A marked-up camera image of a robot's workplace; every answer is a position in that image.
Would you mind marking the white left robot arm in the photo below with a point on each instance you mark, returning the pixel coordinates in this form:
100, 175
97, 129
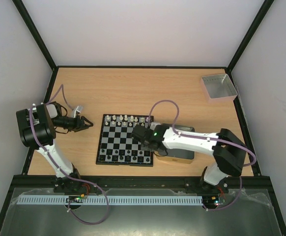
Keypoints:
37, 128

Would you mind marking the pink metal tin lid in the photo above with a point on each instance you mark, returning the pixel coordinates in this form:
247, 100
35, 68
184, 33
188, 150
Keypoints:
218, 88

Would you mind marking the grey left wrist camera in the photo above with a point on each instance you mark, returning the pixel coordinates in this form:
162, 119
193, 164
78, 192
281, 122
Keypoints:
76, 111

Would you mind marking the gold metal tin with pieces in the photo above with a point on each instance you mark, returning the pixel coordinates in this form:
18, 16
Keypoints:
176, 155

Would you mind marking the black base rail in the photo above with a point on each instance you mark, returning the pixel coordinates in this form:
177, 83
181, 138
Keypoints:
189, 185

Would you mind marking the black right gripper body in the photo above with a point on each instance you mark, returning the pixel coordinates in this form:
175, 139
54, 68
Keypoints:
136, 132

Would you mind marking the black and grey chessboard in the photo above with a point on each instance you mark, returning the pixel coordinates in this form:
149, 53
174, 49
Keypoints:
117, 136

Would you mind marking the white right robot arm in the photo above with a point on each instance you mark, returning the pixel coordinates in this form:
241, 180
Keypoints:
224, 146

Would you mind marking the white slotted cable duct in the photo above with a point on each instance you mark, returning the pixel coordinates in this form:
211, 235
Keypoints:
111, 200

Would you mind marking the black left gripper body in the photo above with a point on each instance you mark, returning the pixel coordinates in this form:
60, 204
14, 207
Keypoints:
62, 122

